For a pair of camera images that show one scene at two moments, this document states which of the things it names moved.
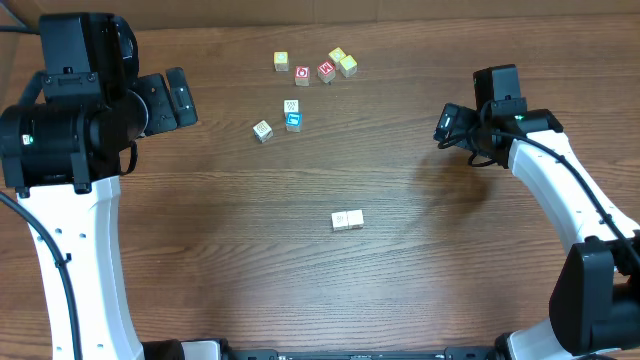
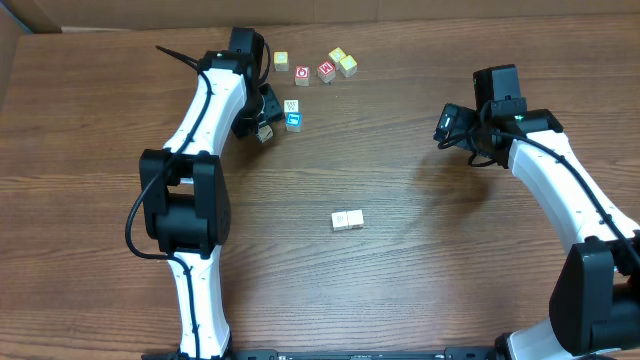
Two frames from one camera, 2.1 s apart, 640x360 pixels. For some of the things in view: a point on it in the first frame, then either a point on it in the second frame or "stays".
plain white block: [355, 218] stays
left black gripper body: [161, 114] -> [260, 109]
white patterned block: [263, 131] stays
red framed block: [339, 220] stays
